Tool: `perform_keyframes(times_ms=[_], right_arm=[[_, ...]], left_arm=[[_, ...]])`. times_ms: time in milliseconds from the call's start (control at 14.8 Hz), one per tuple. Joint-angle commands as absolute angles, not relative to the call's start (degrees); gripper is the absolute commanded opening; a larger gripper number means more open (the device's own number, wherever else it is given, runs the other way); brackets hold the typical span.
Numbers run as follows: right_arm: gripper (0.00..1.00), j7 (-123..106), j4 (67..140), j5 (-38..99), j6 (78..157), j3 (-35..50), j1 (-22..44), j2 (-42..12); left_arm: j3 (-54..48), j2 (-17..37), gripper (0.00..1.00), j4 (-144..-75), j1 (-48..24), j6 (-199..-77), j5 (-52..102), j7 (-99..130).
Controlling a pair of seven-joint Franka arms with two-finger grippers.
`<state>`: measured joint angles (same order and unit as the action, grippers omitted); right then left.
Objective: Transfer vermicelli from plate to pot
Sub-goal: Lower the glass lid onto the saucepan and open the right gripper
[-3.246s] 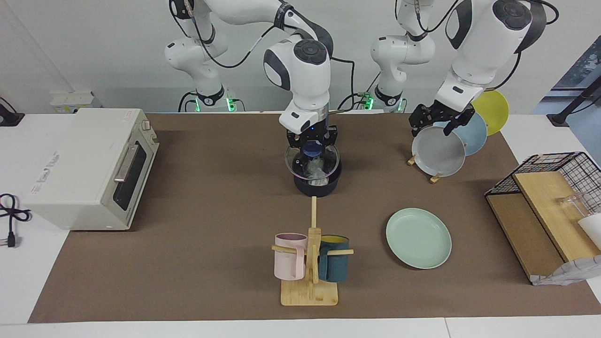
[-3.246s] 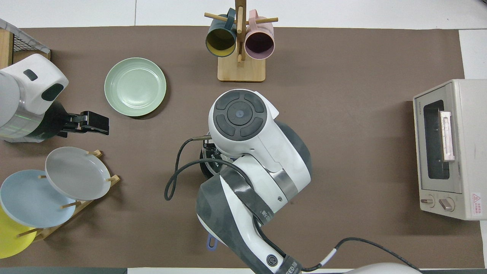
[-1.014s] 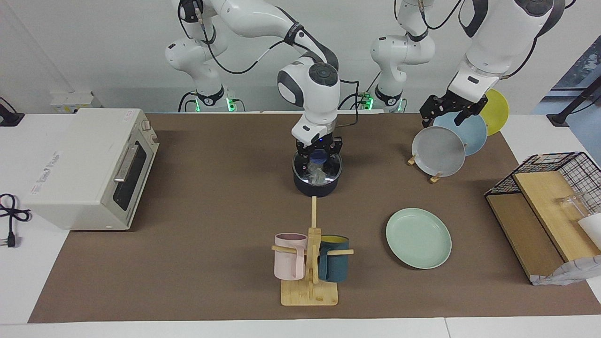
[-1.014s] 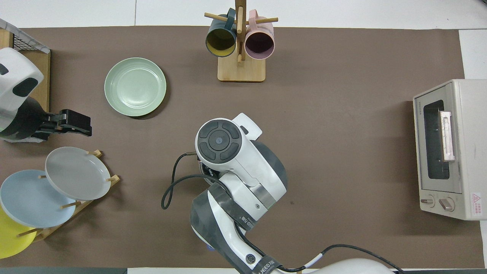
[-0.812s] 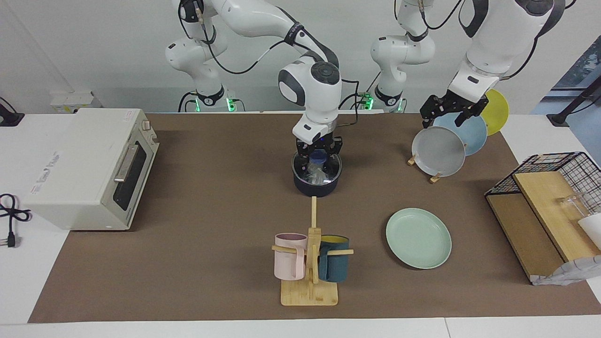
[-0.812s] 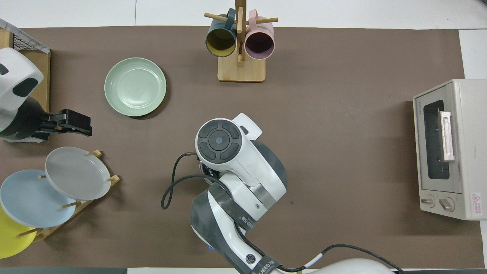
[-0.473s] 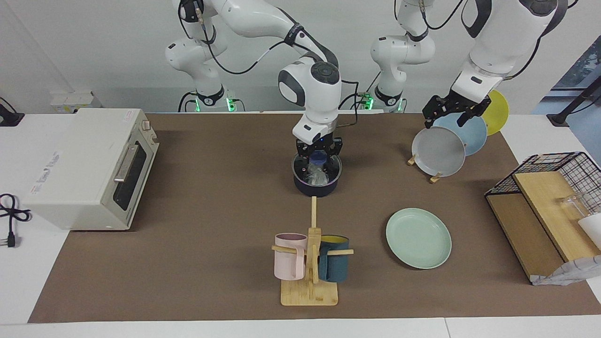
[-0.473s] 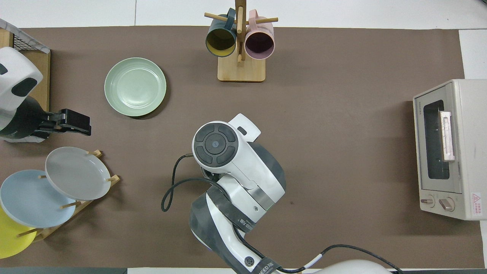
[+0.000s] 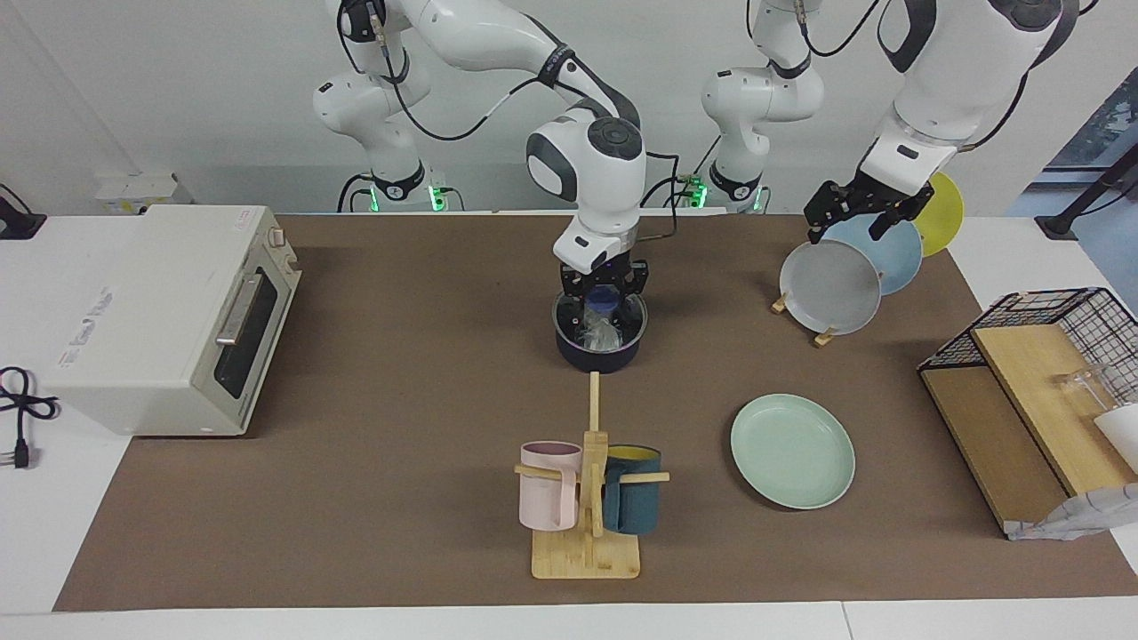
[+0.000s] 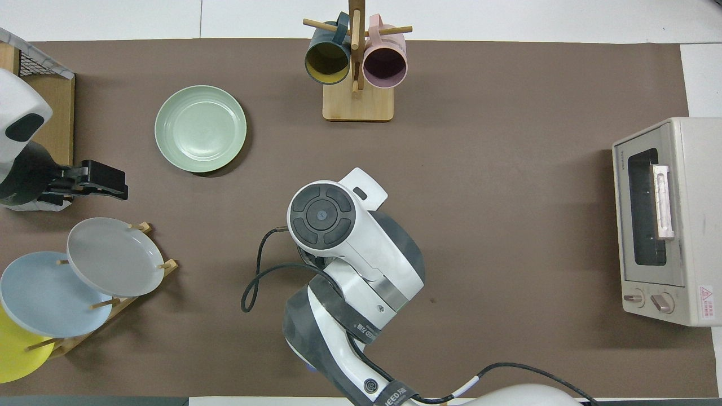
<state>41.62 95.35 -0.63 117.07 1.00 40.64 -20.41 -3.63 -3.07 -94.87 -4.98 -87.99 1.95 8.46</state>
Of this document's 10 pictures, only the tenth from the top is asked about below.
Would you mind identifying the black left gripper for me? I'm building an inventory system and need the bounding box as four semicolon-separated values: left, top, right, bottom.
0;141;129;208

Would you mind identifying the grey plate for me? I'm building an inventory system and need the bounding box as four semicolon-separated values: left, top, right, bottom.
67;217;165;298

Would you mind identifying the light green plate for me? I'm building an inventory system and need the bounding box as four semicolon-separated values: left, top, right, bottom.
155;85;248;173

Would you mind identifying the light blue plate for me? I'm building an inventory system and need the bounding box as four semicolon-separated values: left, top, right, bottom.
0;251;113;339

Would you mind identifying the wooden plate rack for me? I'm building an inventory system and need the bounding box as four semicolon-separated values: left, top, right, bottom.
25;222;179;359

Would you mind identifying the yellow plate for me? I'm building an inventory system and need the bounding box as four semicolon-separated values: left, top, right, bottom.
0;304;57;384

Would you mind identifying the dark teal mug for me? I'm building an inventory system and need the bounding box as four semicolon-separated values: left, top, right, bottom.
305;12;351;85

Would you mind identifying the wooden mug tree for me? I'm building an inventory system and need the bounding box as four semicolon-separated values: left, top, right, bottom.
303;0;413;122

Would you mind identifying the pink mug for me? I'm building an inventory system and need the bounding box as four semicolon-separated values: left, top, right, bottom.
363;14;408;89

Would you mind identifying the brown table mat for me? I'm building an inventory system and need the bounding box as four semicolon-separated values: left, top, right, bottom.
0;38;720;398

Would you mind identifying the white toaster oven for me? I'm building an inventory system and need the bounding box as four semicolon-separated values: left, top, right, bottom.
612;117;722;326

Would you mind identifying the wire and wood shelf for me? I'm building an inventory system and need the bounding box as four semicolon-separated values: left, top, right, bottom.
0;28;76;212

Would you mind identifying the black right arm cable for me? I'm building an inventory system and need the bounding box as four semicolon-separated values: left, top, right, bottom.
241;226;598;406

